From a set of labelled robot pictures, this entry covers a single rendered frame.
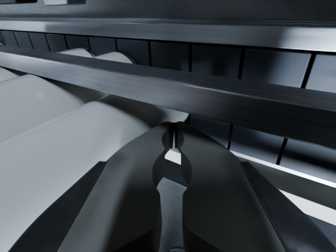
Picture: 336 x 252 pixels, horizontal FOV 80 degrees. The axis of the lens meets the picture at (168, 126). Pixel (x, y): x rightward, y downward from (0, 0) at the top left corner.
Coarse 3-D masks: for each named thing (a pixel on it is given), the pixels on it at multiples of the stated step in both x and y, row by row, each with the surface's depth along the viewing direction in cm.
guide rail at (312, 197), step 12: (168, 156) 17; (180, 156) 16; (264, 168) 14; (276, 168) 14; (276, 180) 13; (288, 180) 13; (300, 180) 13; (312, 180) 13; (288, 192) 12; (300, 192) 12; (312, 192) 12; (324, 192) 12; (300, 204) 12; (312, 204) 12; (324, 204) 11; (324, 216) 12
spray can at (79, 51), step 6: (72, 48) 21; (78, 48) 20; (84, 48) 21; (72, 54) 19; (78, 54) 20; (84, 54) 20; (90, 54) 20; (0, 66) 15; (0, 72) 15; (6, 72) 15; (12, 72) 15; (18, 72) 15; (24, 72) 16; (0, 78) 15; (6, 78) 15
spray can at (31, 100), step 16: (16, 80) 12; (32, 80) 12; (48, 80) 13; (0, 96) 11; (16, 96) 11; (32, 96) 12; (48, 96) 12; (64, 96) 13; (80, 96) 14; (96, 96) 15; (0, 112) 10; (16, 112) 11; (32, 112) 11; (48, 112) 12; (64, 112) 13; (0, 128) 10; (16, 128) 11
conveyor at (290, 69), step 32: (0, 32) 29; (32, 32) 25; (160, 64) 17; (192, 64) 16; (224, 64) 14; (256, 64) 13; (288, 64) 12; (320, 64) 11; (224, 128) 17; (288, 160) 15; (320, 160) 14
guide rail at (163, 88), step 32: (0, 64) 15; (32, 64) 12; (64, 64) 10; (96, 64) 10; (128, 64) 9; (128, 96) 9; (160, 96) 8; (192, 96) 7; (224, 96) 6; (256, 96) 6; (288, 96) 6; (320, 96) 6; (256, 128) 6; (288, 128) 6; (320, 128) 5
